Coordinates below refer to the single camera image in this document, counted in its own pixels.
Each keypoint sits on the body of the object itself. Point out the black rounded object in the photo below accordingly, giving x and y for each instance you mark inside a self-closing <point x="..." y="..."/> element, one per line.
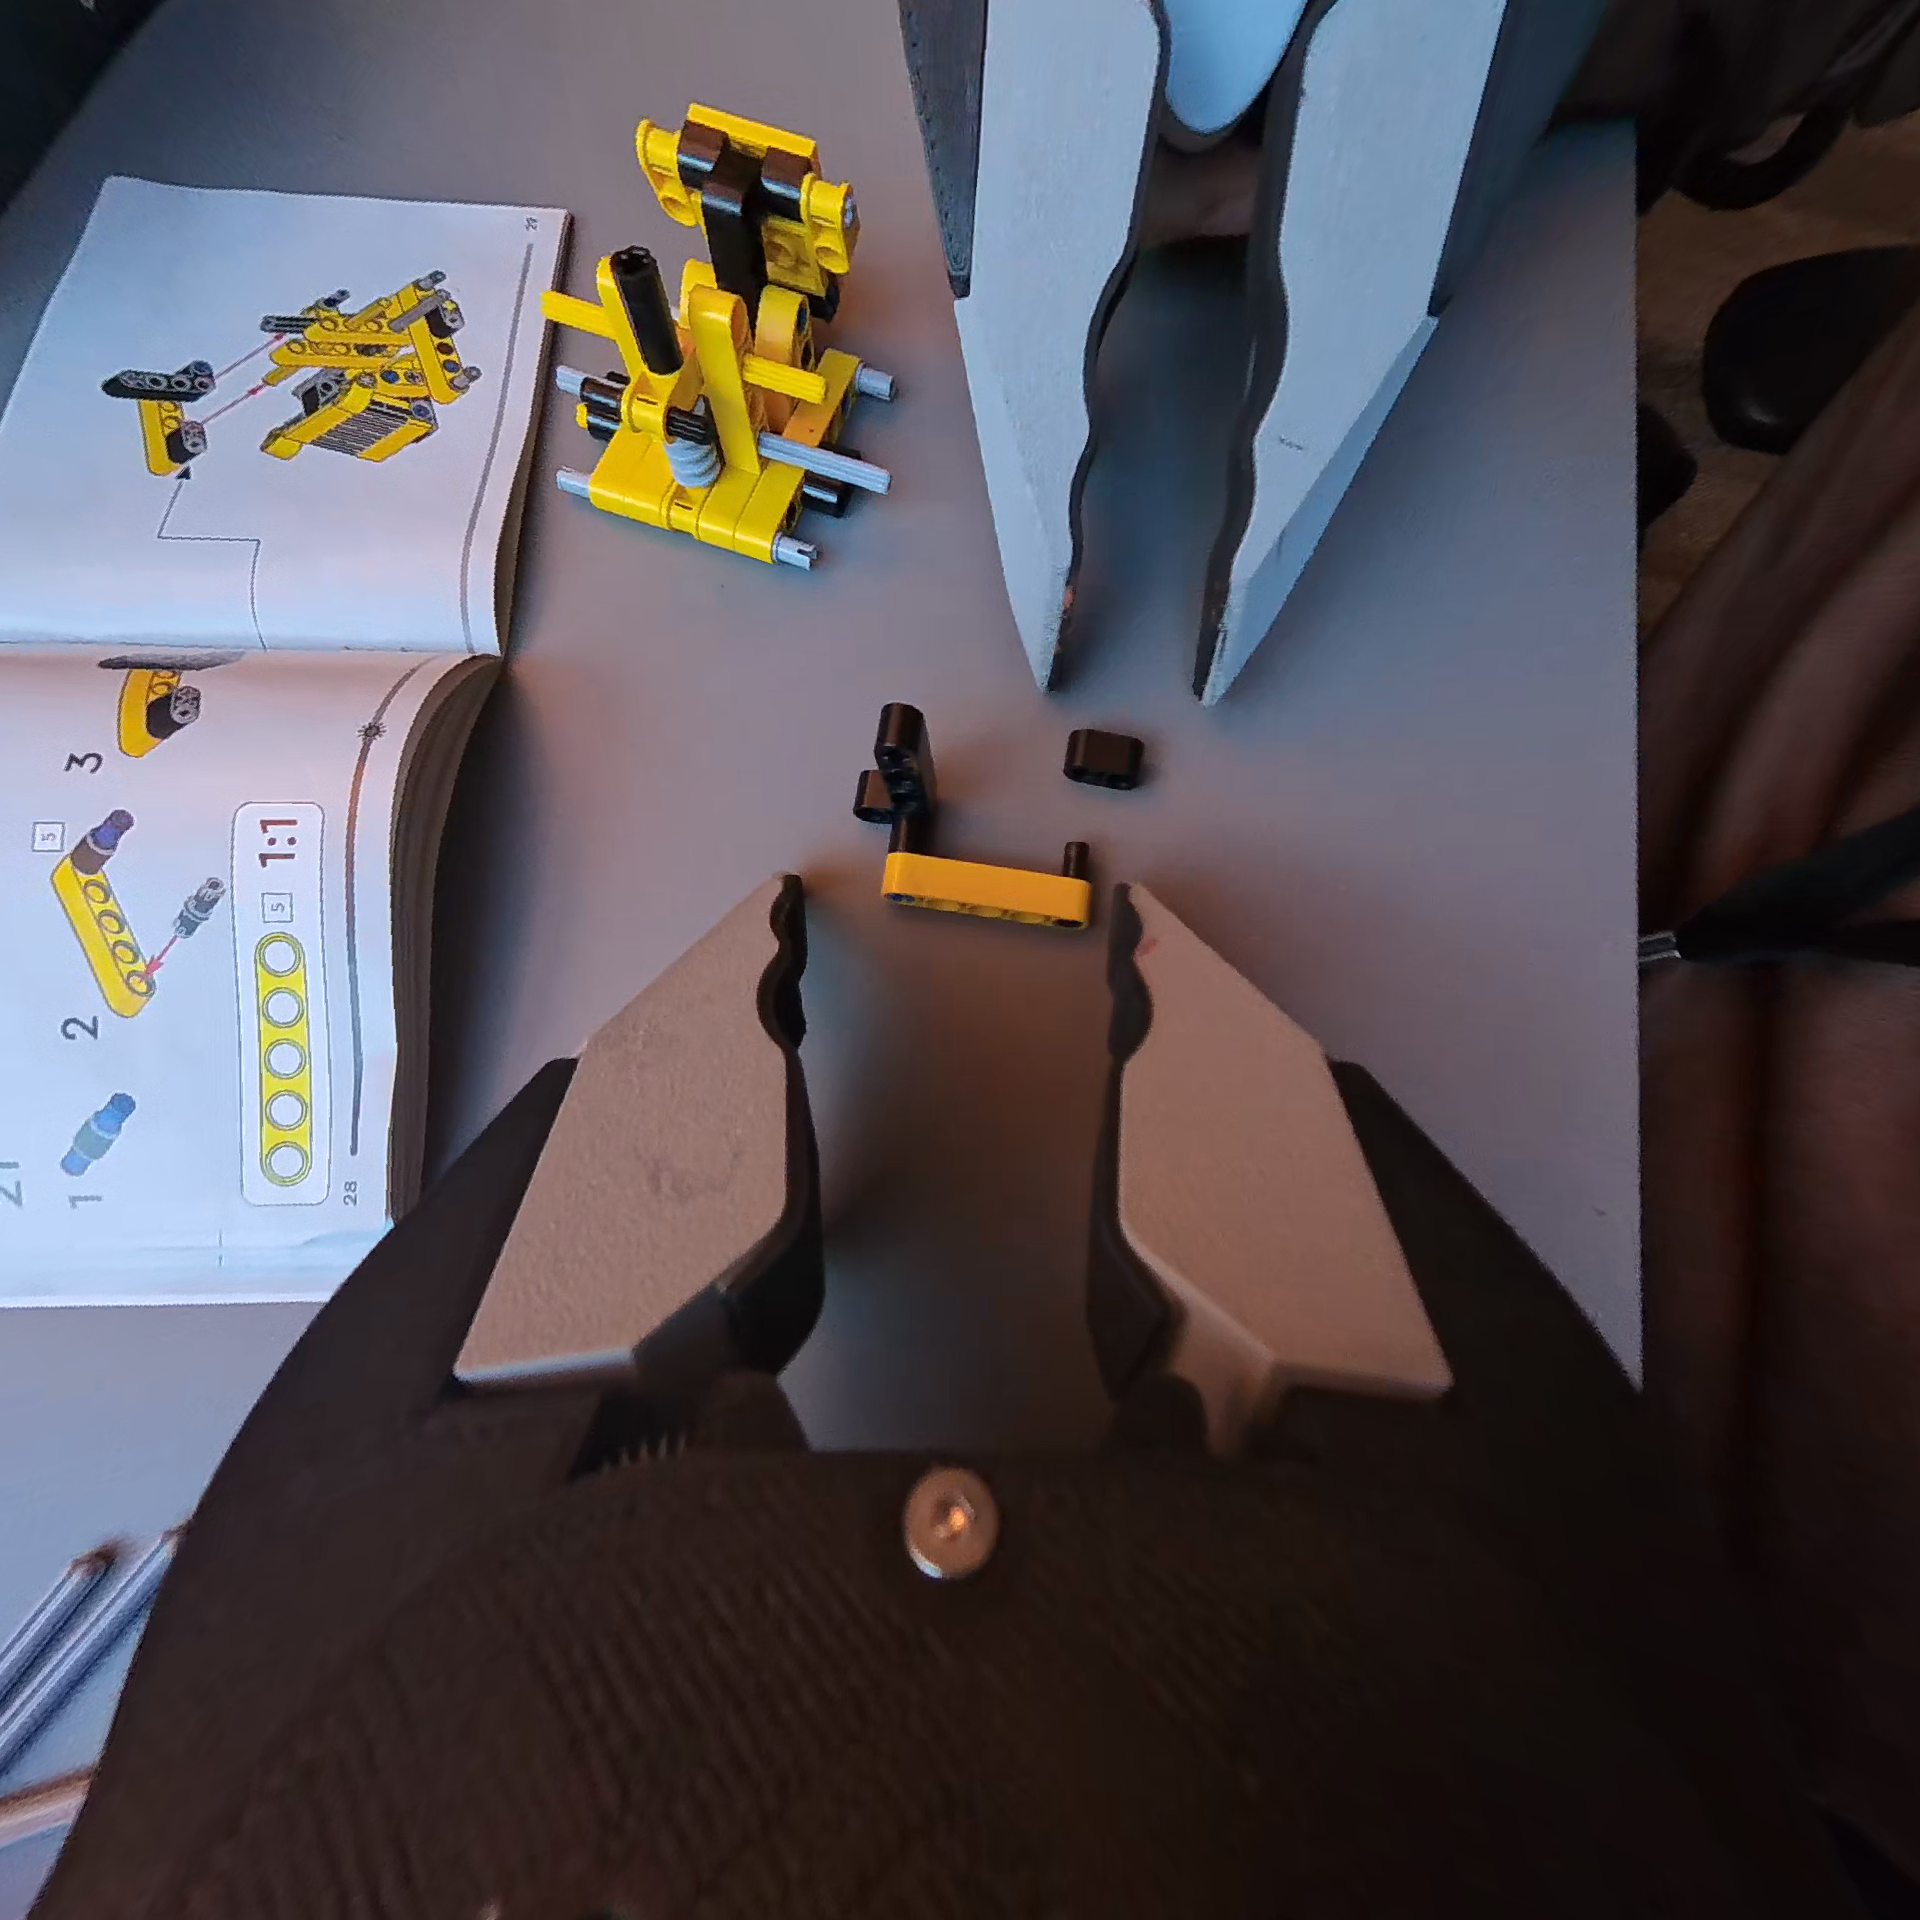
<point x="1800" y="353"/>

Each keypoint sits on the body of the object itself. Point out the brown leather chair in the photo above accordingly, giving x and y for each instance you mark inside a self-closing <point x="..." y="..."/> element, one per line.
<point x="1786" y="1200"/>

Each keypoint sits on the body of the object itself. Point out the small black lego piece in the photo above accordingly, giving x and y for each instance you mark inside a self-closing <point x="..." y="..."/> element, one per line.
<point x="1106" y="756"/>

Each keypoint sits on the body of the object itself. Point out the black angled lego piece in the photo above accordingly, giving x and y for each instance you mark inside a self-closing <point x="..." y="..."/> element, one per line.
<point x="898" y="756"/>

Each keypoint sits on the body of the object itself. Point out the yellow lego beam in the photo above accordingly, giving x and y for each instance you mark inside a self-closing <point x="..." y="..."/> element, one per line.
<point x="983" y="885"/>

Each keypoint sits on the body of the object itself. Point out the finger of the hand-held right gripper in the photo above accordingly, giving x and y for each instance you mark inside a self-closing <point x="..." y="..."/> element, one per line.
<point x="1366" y="269"/>
<point x="1036" y="224"/>

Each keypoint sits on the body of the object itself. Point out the yellow lego model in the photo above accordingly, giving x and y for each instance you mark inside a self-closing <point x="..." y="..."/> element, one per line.
<point x="720" y="359"/>

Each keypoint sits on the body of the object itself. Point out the grey rod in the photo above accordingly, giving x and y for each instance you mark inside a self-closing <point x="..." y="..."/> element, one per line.
<point x="60" y="1635"/>
<point x="112" y="1627"/>

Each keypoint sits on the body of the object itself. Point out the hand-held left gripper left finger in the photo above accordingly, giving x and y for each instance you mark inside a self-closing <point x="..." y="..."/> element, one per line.
<point x="645" y="1155"/>

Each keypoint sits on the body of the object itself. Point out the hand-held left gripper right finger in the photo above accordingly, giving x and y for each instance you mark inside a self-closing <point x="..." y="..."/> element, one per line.
<point x="1277" y="1184"/>

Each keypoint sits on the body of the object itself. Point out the lego instruction booklet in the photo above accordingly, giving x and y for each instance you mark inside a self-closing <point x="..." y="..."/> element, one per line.
<point x="226" y="751"/>

